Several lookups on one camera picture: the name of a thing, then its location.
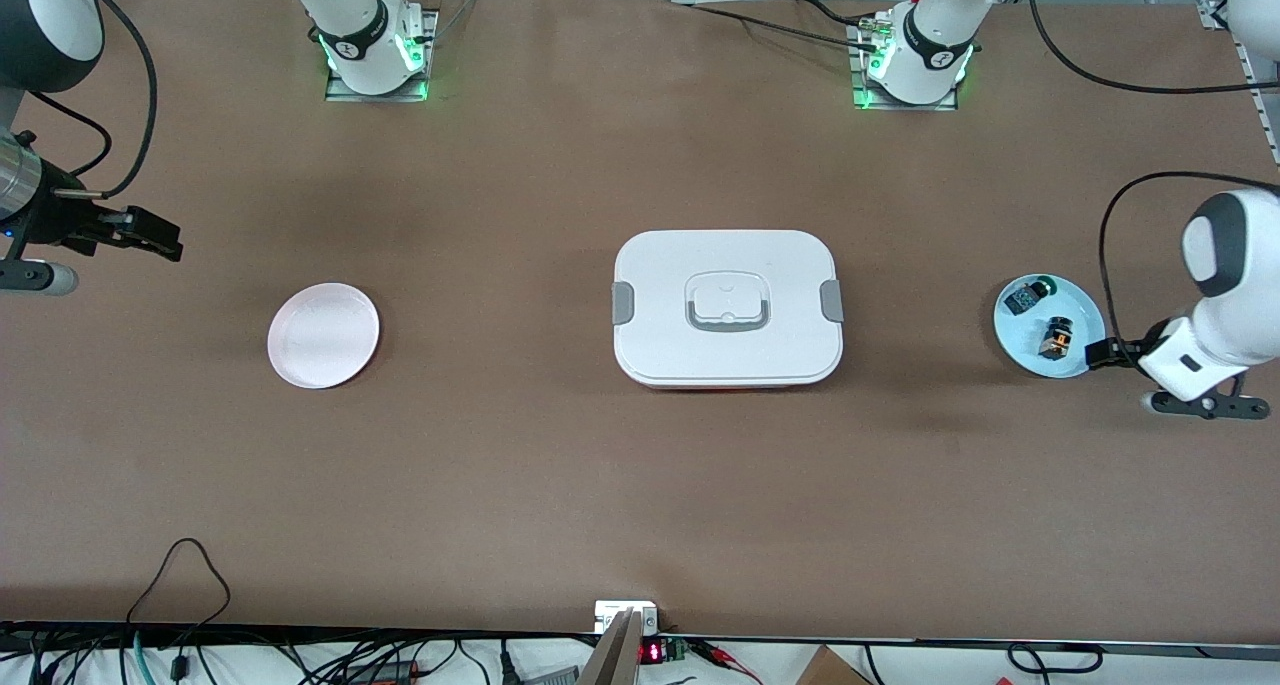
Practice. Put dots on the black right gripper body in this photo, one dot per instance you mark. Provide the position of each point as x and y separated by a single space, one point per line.
62 222

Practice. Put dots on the orange and black push-button switch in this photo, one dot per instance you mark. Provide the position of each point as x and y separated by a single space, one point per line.
1057 335

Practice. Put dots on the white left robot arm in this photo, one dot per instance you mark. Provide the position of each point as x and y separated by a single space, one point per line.
935 35

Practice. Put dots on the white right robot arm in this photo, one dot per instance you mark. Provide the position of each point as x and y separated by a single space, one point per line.
350 15

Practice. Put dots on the white lidded box grey latches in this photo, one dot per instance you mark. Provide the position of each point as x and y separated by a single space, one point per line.
727 350

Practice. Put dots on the light blue round plate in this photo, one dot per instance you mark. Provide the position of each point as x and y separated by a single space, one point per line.
1085 350

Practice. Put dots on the pale pink round plate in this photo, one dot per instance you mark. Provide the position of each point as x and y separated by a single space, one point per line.
323 336

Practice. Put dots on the brown cardboard piece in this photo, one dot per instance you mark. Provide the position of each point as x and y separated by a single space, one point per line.
830 670

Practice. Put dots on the red clip leads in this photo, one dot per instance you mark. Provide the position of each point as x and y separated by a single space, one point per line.
730 660

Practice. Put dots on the red digit display module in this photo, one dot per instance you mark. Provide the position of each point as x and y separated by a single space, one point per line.
655 652

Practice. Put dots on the green and black push-button switch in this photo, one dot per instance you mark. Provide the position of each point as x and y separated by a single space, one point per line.
1025 298

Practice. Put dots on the aluminium profile frame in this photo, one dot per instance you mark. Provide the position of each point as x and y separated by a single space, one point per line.
1246 83

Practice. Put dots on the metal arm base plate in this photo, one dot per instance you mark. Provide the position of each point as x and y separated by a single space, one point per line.
425 55
858 65

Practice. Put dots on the white bracket block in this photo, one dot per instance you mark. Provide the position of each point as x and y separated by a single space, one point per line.
610 613

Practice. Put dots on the grey metal post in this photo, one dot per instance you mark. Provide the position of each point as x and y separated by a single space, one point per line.
615 655

